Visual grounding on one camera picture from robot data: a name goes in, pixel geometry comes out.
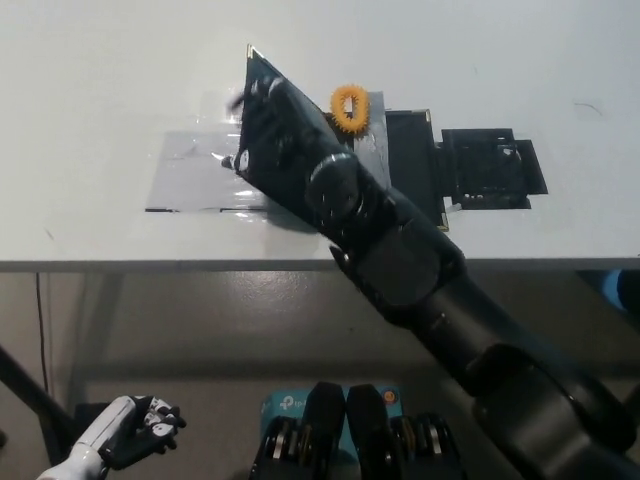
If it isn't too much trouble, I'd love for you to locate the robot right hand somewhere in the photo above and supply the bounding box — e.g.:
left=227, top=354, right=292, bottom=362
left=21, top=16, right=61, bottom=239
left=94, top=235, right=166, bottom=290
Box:
left=221, top=74, right=354, bottom=187

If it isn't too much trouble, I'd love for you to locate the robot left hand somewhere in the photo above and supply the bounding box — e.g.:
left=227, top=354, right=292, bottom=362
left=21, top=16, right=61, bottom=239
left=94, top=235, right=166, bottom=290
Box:
left=73, top=394, right=188, bottom=472

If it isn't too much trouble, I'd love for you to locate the black USC diary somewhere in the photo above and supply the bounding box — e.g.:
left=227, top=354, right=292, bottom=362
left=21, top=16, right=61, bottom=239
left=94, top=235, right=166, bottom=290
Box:
left=234, top=43, right=452, bottom=235

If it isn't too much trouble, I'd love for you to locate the robot left black body block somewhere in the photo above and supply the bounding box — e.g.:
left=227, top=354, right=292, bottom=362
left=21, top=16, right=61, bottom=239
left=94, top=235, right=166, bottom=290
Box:
left=249, top=381, right=351, bottom=480

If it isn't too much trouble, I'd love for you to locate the robot black body block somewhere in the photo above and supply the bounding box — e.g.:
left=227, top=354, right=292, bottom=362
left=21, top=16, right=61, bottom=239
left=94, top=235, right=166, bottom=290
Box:
left=346, top=383, right=469, bottom=480
left=249, top=381, right=351, bottom=480

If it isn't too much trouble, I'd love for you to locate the robot right black body block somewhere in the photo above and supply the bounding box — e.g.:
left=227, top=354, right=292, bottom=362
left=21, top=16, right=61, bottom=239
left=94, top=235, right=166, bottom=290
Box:
left=346, top=383, right=469, bottom=480

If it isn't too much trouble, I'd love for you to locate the black floor tape patch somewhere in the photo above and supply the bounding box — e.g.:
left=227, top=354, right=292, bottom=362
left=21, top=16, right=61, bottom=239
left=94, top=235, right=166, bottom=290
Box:
left=73, top=401, right=119, bottom=436

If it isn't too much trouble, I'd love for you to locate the clear plastic film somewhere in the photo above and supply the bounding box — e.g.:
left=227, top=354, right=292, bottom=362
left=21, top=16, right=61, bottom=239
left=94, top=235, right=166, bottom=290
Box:
left=198, top=89, right=274, bottom=219

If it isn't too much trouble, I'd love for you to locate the black table leg brace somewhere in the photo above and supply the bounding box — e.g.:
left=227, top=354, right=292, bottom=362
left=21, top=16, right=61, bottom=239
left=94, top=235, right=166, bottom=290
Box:
left=0, top=342, right=81, bottom=444

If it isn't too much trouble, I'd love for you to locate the clear plastic sheet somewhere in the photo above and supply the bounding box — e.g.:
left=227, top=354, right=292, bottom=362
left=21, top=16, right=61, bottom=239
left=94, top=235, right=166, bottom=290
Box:
left=144, top=130, right=274, bottom=214

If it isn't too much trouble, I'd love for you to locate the teal router box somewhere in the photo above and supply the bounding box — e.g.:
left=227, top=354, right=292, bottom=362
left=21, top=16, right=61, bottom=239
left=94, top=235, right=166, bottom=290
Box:
left=259, top=386, right=402, bottom=461

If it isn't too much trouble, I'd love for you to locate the blue and black object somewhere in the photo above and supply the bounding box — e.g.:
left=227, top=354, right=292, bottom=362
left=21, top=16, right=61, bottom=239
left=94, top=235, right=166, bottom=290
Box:
left=574, top=268, right=640, bottom=316

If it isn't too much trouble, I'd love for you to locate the orange spiky ring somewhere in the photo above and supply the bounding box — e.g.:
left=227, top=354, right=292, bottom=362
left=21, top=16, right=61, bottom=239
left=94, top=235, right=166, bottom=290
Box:
left=329, top=84, right=372, bottom=134

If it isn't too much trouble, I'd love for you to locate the thin black cable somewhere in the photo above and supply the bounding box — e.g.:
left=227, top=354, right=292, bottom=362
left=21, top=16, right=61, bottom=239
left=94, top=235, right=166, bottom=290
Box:
left=33, top=272, right=50, bottom=397

